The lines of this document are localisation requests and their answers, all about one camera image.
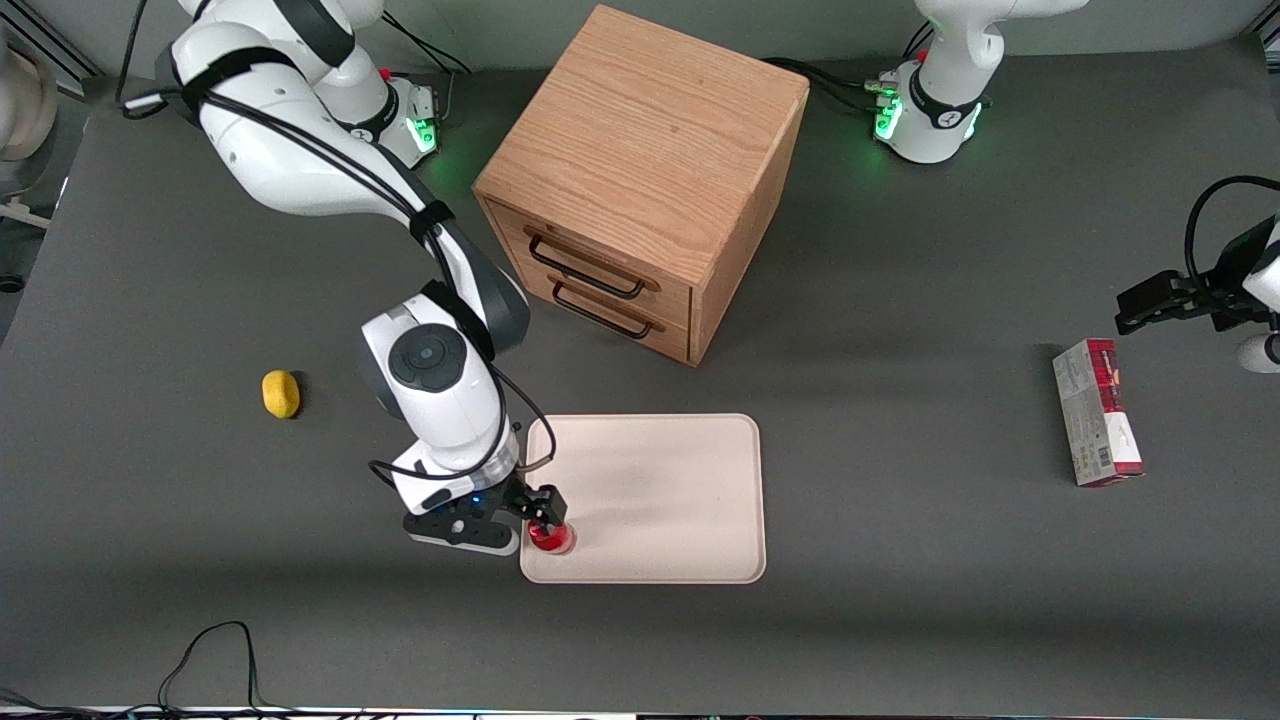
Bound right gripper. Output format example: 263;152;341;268
392;455;568;543

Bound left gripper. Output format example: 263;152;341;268
1115;214;1280;336

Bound red coke bottle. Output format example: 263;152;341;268
528;520;578;557

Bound beige plastic tray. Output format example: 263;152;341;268
520;413;767;585

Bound grey and red carton box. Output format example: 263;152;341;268
1052;338;1146;488

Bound yellow lemon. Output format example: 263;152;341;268
262;370;301;420

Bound wooden two-drawer cabinet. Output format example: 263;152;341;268
472;4;811;368

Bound beige rounded chair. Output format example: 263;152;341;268
0;42;61;233

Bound black left gripper cable loop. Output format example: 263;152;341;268
1185;175;1280;291

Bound short black drawer handle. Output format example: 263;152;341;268
551;281;654;340

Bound long black drawer handle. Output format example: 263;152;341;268
526;231;647;301

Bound thin black table cable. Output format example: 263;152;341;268
0;620;331;720

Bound black left arm base cables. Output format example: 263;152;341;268
760;20;937;117

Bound black arm base cables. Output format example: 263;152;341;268
378;10;475;129
760;20;937;117

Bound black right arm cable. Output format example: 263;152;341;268
116;0;558;487

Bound black right arm base cables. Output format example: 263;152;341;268
378;10;475;129

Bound aluminium frame rail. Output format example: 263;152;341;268
0;0;105;79

